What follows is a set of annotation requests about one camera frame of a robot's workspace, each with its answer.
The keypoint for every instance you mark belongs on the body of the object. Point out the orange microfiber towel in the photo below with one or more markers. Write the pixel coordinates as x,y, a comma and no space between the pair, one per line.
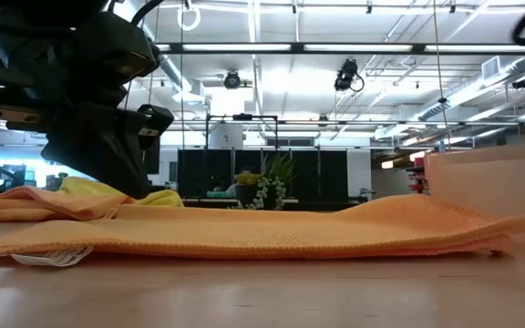
39,207
267,228

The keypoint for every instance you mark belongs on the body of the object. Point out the red bin shelving rack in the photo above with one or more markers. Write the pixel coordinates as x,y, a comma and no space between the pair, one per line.
417,175

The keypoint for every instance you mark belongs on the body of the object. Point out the black security camera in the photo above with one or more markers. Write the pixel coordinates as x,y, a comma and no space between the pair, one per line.
523,82

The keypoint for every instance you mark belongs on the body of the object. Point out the white box in black frame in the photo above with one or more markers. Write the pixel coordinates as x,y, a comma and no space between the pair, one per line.
226,136

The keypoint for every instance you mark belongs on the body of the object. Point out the potted succulent in black bowl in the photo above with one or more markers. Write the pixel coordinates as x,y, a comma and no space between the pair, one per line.
262,187

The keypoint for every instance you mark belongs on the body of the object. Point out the black partition panels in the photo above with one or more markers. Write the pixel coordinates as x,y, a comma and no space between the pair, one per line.
317,175

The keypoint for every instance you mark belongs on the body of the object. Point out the grey air vent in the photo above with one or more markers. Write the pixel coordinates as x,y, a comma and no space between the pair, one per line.
491,67

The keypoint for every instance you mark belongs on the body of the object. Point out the black overhead camera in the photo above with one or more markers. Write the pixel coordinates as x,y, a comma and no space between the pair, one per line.
348,75

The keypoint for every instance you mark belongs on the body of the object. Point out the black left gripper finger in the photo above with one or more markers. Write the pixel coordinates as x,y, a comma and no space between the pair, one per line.
126,136
75,150

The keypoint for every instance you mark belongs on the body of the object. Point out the yellow microfiber towel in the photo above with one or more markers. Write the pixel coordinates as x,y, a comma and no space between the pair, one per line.
82,187

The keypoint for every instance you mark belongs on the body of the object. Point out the black round ceiling camera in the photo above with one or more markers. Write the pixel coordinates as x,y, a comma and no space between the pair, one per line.
232,80

